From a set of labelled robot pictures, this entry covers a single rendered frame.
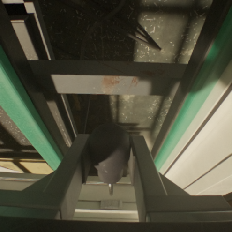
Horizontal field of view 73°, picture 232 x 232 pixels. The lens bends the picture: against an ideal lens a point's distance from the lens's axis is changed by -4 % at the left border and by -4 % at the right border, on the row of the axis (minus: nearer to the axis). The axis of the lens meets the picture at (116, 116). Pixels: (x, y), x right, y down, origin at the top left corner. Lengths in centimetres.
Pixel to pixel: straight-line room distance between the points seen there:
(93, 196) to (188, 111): 30
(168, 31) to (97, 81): 94
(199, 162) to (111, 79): 16
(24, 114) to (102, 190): 27
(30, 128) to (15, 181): 26
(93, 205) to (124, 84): 29
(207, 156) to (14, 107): 24
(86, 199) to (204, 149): 29
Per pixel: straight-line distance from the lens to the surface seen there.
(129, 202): 42
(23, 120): 24
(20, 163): 116
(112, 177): 18
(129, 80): 21
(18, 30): 50
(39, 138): 28
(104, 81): 21
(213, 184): 23
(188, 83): 20
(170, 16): 109
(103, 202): 41
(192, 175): 28
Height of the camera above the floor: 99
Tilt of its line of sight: 38 degrees down
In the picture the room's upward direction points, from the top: 178 degrees counter-clockwise
